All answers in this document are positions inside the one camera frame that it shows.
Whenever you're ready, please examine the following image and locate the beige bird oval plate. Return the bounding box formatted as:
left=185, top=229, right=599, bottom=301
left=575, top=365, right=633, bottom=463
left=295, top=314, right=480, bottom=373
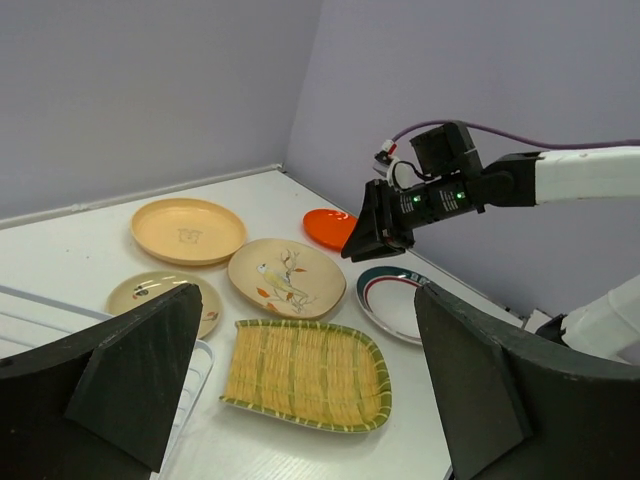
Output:
left=227, top=238, right=347, bottom=320

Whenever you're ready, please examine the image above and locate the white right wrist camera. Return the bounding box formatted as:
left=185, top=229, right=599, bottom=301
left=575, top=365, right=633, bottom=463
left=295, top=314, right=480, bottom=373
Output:
left=374, top=140, right=416, bottom=191

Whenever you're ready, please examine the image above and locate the green yellow bamboo tray plate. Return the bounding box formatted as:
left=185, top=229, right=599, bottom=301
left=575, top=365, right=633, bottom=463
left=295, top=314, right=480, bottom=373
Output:
left=220, top=319, right=392, bottom=434

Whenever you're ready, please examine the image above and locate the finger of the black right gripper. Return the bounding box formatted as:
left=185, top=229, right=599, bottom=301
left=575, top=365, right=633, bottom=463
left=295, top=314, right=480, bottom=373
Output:
left=340, top=180, right=400, bottom=262

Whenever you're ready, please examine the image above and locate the small beige patterned plate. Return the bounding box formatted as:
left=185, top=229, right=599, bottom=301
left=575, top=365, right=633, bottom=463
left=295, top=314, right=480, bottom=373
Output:
left=106, top=270, right=223, bottom=339

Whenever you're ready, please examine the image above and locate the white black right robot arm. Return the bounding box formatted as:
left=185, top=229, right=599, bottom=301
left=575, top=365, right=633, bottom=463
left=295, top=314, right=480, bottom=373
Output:
left=341, top=147, right=639, bottom=365

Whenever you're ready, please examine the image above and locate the orange round plate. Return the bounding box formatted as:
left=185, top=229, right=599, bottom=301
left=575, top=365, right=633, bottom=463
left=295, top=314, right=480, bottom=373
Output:
left=302, top=208, right=357, bottom=251

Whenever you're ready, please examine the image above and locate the plain beige round plate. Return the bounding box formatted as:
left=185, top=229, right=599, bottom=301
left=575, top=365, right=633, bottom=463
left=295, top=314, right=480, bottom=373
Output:
left=130, top=198, right=247, bottom=266

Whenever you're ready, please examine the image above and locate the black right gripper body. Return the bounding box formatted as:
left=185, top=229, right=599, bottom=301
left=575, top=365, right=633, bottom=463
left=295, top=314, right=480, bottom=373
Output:
left=387, top=180, right=485, bottom=249

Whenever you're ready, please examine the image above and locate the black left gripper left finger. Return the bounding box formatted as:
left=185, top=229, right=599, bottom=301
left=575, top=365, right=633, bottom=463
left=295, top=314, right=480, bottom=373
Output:
left=1, top=284, right=202, bottom=479

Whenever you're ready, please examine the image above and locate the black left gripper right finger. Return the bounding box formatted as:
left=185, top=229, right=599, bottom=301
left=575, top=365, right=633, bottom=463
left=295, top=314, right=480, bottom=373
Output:
left=414, top=282, right=639, bottom=479

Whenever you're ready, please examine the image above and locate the white wire dish rack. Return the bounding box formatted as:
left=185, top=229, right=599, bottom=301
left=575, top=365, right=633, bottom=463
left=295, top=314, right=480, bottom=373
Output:
left=1, top=286, right=215, bottom=465

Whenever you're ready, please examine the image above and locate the white plate green red rim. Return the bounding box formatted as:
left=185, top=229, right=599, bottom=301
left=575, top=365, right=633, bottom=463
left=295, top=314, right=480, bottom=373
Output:
left=356, top=266, right=430, bottom=345

